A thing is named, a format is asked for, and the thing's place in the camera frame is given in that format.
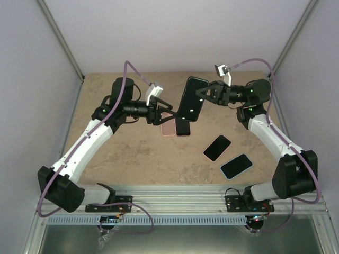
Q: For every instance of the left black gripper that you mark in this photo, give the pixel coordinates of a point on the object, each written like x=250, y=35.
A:
x=155, y=119

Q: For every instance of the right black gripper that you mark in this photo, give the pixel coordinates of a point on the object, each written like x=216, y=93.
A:
x=223, y=92

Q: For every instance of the phone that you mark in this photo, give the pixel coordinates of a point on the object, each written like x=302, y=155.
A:
x=236, y=166
x=218, y=146
x=190, y=105

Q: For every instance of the light pink phone case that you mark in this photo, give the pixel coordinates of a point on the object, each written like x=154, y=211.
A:
x=168, y=128

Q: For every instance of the black smartphone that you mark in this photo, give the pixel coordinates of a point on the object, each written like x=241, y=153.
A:
x=182, y=127

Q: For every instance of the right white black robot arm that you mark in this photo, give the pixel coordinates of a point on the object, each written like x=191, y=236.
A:
x=296, y=171

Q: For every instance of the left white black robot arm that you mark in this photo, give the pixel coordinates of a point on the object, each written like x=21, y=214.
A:
x=59, y=183

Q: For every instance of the phone in pink case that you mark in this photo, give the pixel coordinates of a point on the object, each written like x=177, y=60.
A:
x=218, y=146

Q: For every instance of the phone in blue case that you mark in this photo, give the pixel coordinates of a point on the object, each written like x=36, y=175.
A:
x=236, y=166

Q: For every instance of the left small circuit board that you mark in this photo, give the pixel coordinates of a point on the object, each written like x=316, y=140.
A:
x=111, y=219

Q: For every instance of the small circuit board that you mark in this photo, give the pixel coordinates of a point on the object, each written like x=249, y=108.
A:
x=111, y=219
x=258, y=218

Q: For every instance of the right small circuit board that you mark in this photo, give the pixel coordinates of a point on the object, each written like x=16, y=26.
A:
x=258, y=218

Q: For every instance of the clear plastic bag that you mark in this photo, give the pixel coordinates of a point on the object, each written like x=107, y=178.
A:
x=105, y=237

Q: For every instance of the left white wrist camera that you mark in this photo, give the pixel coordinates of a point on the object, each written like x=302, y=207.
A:
x=154, y=90

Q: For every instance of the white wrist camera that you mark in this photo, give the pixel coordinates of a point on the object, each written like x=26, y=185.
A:
x=223, y=71
x=154, y=90

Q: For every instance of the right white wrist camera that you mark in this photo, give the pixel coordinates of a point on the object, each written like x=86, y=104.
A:
x=223, y=71

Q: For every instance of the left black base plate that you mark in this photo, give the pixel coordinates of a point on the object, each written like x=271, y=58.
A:
x=122, y=208

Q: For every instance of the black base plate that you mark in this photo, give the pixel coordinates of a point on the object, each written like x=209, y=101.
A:
x=122, y=208
x=236, y=203

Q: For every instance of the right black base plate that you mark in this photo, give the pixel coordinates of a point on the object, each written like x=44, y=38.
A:
x=236, y=203

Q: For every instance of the right aluminium corner post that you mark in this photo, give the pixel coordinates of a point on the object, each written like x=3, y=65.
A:
x=308, y=11

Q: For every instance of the aluminium corner post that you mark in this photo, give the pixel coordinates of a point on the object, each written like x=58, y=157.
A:
x=308, y=11
x=60, y=38

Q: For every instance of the left aluminium corner post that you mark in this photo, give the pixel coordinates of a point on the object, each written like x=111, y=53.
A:
x=60, y=38

